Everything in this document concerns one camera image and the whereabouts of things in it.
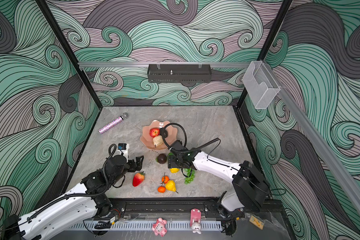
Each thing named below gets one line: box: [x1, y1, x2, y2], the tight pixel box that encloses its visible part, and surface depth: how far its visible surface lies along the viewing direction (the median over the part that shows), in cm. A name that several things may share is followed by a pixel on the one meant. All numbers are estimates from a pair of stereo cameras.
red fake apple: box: [149, 127, 161, 138], surface depth 99 cm
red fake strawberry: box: [132, 171, 146, 187], surface depth 82 cm
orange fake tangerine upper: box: [161, 175, 170, 184], surface depth 83 cm
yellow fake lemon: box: [170, 167, 180, 174], surface depth 85 cm
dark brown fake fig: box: [155, 153, 167, 164], surface depth 89 cm
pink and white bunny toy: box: [190, 208, 202, 234], surface depth 72 cm
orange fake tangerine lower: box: [157, 186, 166, 193], surface depth 79 cm
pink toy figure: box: [152, 217, 168, 237], surface depth 67 cm
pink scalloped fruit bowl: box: [140, 120, 178, 150], surface depth 100 cm
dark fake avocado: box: [160, 127, 168, 138], surface depth 100 cm
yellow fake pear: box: [165, 180, 179, 194], surface depth 79 cm
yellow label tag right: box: [249, 215, 264, 230], surface depth 70 cm
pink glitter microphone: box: [98, 112, 129, 134], surface depth 109 cm
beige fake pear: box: [152, 135, 164, 148], surface depth 96 cm
